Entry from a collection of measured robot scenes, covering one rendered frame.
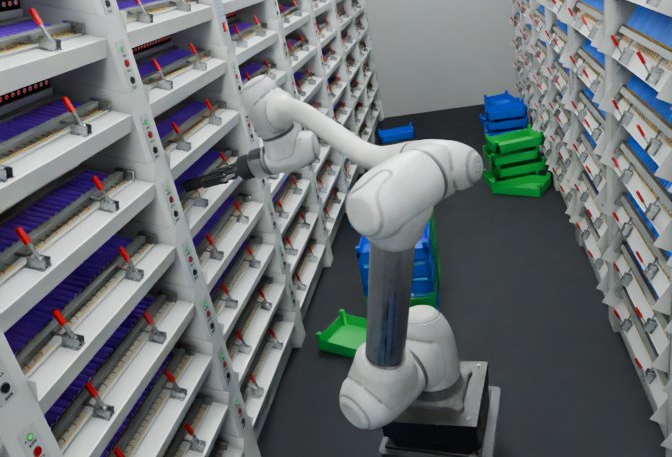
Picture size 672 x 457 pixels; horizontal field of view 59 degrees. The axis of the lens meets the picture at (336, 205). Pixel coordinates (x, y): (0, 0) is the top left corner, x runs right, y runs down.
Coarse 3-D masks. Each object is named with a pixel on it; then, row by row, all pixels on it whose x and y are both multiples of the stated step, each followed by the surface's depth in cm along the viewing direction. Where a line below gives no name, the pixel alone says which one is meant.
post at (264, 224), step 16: (176, 32) 209; (192, 32) 208; (208, 32) 207; (224, 80) 214; (240, 80) 221; (240, 96) 220; (240, 112) 218; (240, 128) 220; (256, 144) 231; (272, 208) 241; (256, 224) 236; (288, 272) 252; (288, 304) 250; (304, 336) 265
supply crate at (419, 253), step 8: (424, 232) 261; (360, 240) 259; (424, 240) 242; (360, 248) 248; (368, 248) 262; (416, 248) 242; (424, 248) 242; (360, 256) 249; (368, 256) 248; (416, 256) 244; (424, 256) 243
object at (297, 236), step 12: (312, 204) 307; (300, 216) 300; (312, 216) 305; (288, 228) 286; (300, 228) 291; (312, 228) 297; (288, 240) 266; (300, 240) 281; (288, 252) 268; (300, 252) 272; (288, 264) 253
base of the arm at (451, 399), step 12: (468, 372) 175; (456, 384) 167; (420, 396) 168; (432, 396) 166; (444, 396) 165; (456, 396) 166; (408, 408) 169; (420, 408) 168; (432, 408) 166; (444, 408) 165; (456, 408) 163
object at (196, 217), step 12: (216, 144) 225; (228, 144) 224; (240, 144) 223; (240, 180) 215; (216, 192) 195; (228, 192) 202; (216, 204) 192; (192, 216) 178; (204, 216) 182; (192, 228) 173
